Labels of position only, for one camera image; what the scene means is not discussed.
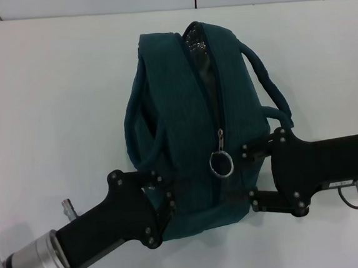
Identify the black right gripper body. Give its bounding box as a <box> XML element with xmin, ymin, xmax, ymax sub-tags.
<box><xmin>267</xmin><ymin>120</ymin><xmax>358</xmax><ymax>221</ymax></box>

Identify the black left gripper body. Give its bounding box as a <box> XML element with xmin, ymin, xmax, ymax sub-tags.
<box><xmin>50</xmin><ymin>166</ymin><xmax>166</xmax><ymax>268</ymax></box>

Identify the dark teal fabric lunch bag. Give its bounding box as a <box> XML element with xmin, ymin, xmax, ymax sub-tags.
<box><xmin>114</xmin><ymin>13</ymin><xmax>303</xmax><ymax>244</ymax></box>

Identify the silver left wrist stud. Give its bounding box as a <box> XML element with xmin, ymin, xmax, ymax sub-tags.
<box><xmin>60</xmin><ymin>197</ymin><xmax>79</xmax><ymax>224</ymax></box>

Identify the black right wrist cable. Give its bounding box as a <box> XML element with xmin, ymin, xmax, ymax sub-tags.
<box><xmin>337</xmin><ymin>185</ymin><xmax>358</xmax><ymax>212</ymax></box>

